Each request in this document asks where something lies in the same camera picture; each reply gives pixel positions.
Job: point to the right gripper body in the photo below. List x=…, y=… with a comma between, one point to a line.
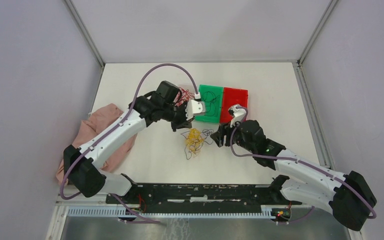
x=226, y=129

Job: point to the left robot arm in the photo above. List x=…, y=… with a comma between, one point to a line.
x=82, y=165

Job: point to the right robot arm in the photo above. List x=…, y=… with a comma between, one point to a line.
x=347, y=197

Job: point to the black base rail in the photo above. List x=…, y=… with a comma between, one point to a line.
x=176, y=198

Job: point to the white cable duct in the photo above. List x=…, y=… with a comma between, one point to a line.
x=121, y=212

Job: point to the green plastic tray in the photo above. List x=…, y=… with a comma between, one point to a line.
x=212, y=96

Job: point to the red plastic tray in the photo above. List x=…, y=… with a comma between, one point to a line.
x=230, y=97

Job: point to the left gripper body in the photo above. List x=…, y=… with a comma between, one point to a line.
x=180, y=118

